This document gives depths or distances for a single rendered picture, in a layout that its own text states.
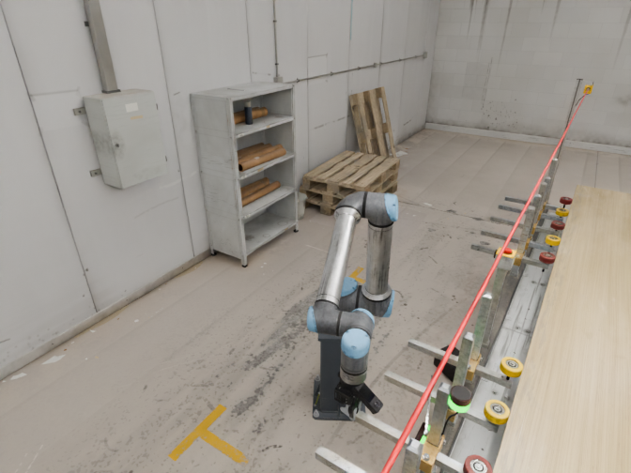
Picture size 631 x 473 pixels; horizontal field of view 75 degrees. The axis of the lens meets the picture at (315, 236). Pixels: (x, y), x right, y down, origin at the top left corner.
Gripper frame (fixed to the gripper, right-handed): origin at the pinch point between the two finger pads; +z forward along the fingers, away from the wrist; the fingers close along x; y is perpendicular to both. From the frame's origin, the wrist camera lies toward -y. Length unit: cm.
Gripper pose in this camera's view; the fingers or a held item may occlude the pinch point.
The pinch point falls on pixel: (355, 419)
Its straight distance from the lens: 162.5
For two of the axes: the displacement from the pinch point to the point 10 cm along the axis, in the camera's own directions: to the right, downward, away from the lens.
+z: -0.1, 8.8, 4.7
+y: -8.3, -2.7, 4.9
